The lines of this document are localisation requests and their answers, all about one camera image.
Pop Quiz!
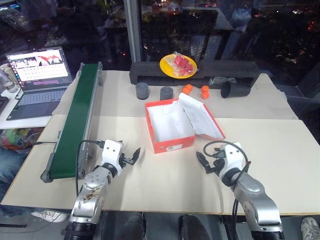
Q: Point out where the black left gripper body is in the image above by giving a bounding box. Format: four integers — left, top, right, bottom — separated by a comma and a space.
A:
119, 152, 133, 167

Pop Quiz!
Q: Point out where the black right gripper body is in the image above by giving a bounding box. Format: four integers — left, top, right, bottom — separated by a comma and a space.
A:
209, 158, 226, 176

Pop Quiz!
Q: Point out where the red shoe box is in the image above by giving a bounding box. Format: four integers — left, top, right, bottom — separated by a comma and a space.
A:
144, 92, 227, 155

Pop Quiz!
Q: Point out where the green conveyor belt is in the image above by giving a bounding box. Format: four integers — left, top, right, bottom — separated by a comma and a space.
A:
40, 61, 104, 184

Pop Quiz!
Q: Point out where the grey foam cylinder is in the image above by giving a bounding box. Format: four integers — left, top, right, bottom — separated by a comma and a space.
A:
135, 82, 150, 101
159, 85, 174, 101

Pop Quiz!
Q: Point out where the black cylindrical cup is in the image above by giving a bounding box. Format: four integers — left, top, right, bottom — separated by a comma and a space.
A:
220, 80, 252, 99

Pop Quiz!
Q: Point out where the clear plastic bag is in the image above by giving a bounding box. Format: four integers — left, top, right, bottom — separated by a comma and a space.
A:
208, 76, 236, 89

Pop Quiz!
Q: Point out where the yellow plate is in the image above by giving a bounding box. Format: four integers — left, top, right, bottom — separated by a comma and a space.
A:
159, 53, 199, 79

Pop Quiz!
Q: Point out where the long black foam block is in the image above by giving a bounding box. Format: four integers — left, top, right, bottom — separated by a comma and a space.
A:
128, 60, 261, 89

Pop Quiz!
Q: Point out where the white sneaker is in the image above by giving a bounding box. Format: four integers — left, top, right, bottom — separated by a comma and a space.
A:
30, 209, 70, 224
300, 216, 320, 240

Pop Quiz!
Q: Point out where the clear bag of red blocks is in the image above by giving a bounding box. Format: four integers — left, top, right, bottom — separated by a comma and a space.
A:
165, 51, 199, 77

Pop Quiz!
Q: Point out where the blue jeans leg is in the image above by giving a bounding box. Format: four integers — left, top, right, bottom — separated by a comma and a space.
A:
0, 146, 34, 185

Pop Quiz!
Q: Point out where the grey open laptop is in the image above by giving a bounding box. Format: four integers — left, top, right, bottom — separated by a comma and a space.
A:
5, 46, 74, 122

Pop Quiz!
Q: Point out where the clear glass jar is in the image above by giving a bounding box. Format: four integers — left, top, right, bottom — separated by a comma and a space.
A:
0, 63, 20, 94

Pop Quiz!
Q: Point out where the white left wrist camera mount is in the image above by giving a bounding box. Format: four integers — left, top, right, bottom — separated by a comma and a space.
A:
100, 139, 125, 177

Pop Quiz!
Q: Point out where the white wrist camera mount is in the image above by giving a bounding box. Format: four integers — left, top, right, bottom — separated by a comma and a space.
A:
222, 141, 247, 176
100, 139, 125, 177

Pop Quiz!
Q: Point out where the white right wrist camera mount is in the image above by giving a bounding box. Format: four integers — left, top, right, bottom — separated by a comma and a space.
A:
222, 141, 247, 176

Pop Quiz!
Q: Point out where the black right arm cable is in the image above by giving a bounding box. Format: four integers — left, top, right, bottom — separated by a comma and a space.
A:
202, 140, 252, 240

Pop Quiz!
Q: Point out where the aluminium window post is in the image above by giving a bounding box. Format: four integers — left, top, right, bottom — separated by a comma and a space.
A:
123, 0, 143, 66

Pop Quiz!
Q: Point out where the black laptop cable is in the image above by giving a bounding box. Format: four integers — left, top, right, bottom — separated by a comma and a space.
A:
14, 85, 24, 101

